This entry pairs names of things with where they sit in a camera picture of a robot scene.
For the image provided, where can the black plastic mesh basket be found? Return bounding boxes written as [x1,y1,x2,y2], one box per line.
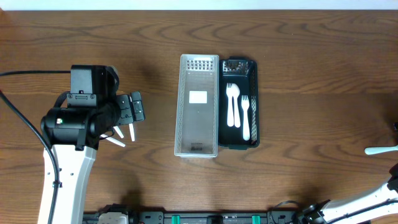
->
[218,57,260,150]

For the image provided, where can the white plastic fork long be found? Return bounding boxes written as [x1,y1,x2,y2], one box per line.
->
[226,83,234,127]

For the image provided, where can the white plastic spoon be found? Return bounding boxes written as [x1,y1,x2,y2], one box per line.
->
[113,126,124,139]
[100,134,126,147]
[129,123,136,142]
[232,83,241,128]

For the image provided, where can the clear plastic mesh basket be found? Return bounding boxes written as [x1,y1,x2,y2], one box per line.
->
[174,54,219,158]

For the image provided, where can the pale green plastic fork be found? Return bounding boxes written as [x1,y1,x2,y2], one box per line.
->
[364,145,398,155]

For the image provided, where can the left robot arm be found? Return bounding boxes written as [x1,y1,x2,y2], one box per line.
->
[38,65,145,223]

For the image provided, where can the black mounting rail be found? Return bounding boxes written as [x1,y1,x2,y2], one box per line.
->
[82,204,298,224]

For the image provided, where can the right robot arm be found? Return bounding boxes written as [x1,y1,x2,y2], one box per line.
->
[294,166,397,224]

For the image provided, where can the white plastic fork short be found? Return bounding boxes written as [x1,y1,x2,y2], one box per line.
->
[241,95,250,141]

